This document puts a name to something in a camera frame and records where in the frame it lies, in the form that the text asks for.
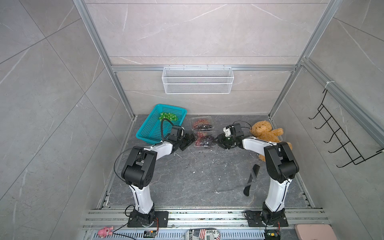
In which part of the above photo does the clear plastic clamshell container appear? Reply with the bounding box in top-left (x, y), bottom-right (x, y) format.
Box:
top-left (191, 116), bottom-right (214, 132)

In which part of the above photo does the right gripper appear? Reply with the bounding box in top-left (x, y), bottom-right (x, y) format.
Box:
top-left (213, 133), bottom-right (237, 150)

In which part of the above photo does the black wire hook rack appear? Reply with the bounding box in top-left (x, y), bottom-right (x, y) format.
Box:
top-left (308, 90), bottom-right (384, 169)

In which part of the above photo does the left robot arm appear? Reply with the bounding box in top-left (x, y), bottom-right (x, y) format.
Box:
top-left (116, 118), bottom-right (197, 227)

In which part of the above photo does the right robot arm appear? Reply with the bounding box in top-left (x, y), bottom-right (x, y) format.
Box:
top-left (215, 121), bottom-right (300, 226)

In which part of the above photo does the pink pad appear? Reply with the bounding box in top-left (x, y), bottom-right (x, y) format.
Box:
top-left (295, 224), bottom-right (338, 240)

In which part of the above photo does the black knife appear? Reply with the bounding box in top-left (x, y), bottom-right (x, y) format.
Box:
top-left (243, 164), bottom-right (260, 197)

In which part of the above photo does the teal plastic basket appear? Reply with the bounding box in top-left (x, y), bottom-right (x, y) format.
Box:
top-left (136, 104), bottom-right (187, 145)

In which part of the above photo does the red grape bunch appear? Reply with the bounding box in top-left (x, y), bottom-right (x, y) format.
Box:
top-left (193, 119), bottom-right (212, 127)
top-left (196, 132), bottom-right (208, 144)

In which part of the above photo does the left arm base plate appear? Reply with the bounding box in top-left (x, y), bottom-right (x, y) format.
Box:
top-left (127, 210), bottom-right (169, 228)

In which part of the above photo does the brown teddy bear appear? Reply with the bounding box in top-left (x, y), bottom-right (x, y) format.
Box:
top-left (250, 120), bottom-right (293, 163)

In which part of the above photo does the green grape bunch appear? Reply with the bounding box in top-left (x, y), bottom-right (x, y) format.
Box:
top-left (158, 112), bottom-right (179, 122)

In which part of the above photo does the white wire mesh shelf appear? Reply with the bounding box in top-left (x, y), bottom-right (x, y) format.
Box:
top-left (162, 67), bottom-right (234, 95)

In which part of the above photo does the pink pig toy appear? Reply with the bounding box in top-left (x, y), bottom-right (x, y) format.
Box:
top-left (97, 226), bottom-right (114, 239)

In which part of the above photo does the dark purple grape bunch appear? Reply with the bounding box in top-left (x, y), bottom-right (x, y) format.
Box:
top-left (193, 125), bottom-right (213, 132)

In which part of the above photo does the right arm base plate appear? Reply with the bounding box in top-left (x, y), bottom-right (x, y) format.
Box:
top-left (244, 209), bottom-right (289, 227)

